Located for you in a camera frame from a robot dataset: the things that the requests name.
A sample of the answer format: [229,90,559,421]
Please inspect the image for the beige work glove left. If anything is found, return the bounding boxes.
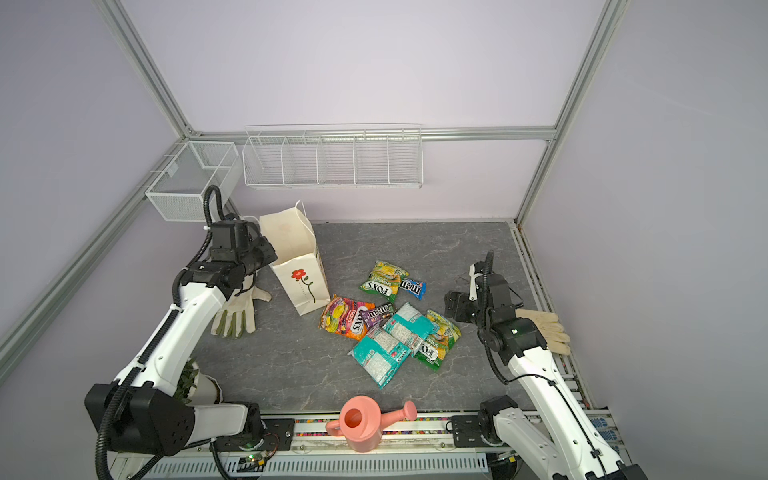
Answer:
[210,274,272,339]

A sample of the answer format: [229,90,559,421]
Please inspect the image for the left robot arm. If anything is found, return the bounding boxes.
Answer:
[84,219,277,459]

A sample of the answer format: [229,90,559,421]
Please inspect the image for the teal snack pack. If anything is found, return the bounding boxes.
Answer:
[348,327,411,388]
[383,303,435,355]

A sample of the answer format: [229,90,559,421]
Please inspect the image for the white vented rail cover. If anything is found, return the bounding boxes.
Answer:
[136,453,491,480]

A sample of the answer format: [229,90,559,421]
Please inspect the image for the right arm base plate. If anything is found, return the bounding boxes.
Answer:
[446,413,502,448]

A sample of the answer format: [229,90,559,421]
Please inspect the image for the green Fox's spring tea bag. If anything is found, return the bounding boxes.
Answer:
[414,310,461,371]

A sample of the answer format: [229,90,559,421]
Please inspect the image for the white mesh box basket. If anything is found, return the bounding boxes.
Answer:
[146,141,243,223]

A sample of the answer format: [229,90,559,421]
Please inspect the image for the white paper gift bag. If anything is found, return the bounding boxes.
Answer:
[259,200,331,315]

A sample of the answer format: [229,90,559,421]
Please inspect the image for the white wire shelf basket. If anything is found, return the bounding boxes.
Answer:
[242,123,424,189]

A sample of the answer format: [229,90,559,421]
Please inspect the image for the pink watering can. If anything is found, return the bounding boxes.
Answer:
[325,395,418,453]

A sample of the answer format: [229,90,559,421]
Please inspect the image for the beige work glove right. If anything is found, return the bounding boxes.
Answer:
[516,309,571,356]

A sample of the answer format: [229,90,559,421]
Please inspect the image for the brown M&M's packet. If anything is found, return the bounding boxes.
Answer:
[360,303,396,329]

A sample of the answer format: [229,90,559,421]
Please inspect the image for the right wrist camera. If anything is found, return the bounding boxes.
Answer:
[469,261,486,302]

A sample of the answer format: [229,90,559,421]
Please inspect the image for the blue M&M's packet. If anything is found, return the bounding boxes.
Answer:
[400,278,426,299]

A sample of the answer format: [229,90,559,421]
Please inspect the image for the green Fox's candy bag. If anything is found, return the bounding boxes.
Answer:
[360,261,410,303]

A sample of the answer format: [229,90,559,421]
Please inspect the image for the small potted plant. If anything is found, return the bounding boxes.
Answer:
[173,358,223,406]

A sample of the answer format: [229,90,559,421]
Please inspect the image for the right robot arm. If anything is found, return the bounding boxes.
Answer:
[445,262,646,479]

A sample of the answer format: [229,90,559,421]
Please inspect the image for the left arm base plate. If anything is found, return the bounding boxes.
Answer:
[214,417,296,453]

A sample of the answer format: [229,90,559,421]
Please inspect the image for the beige work glove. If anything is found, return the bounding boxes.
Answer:
[210,274,272,339]
[516,309,571,356]

